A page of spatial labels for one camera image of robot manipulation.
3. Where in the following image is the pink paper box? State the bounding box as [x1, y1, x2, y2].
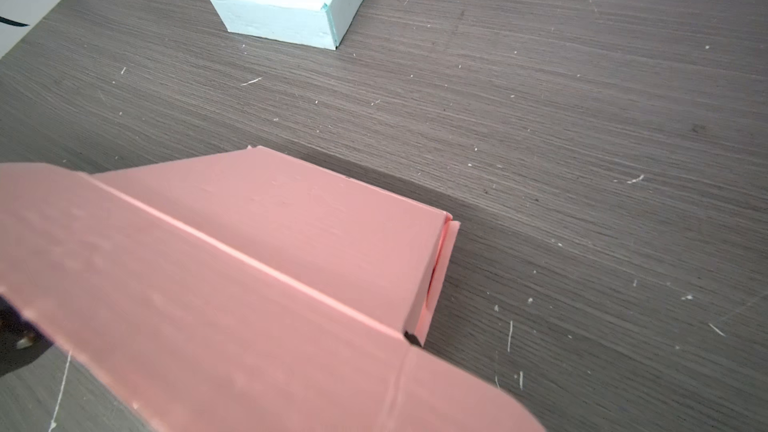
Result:
[1, 147, 540, 431]

